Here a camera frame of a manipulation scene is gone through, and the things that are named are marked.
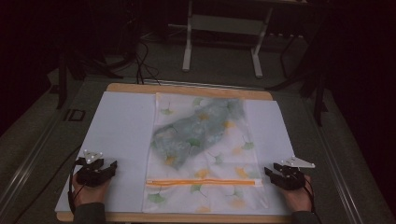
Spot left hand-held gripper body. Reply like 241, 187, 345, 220
74, 149, 106, 189

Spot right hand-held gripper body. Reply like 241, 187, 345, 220
277, 155, 316, 191

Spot white leaf-print mesh laundry bag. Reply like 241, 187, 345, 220
142, 91, 271, 215

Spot grey-green cloth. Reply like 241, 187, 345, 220
150, 97, 247, 171

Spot person's left hand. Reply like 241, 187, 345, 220
71, 175, 112, 208

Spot person's right hand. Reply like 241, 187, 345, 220
277, 174, 315, 214

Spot white table mat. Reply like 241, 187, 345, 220
54, 91, 297, 217

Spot wooden table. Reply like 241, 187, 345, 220
55, 82, 295, 224

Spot white metal stand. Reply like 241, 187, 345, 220
181, 0, 276, 79

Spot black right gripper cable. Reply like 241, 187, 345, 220
302, 176, 316, 216

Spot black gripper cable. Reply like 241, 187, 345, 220
302, 176, 316, 216
67, 158, 87, 216

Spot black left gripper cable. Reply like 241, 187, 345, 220
67, 158, 87, 216

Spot black floor cables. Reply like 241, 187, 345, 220
83, 40, 163, 87

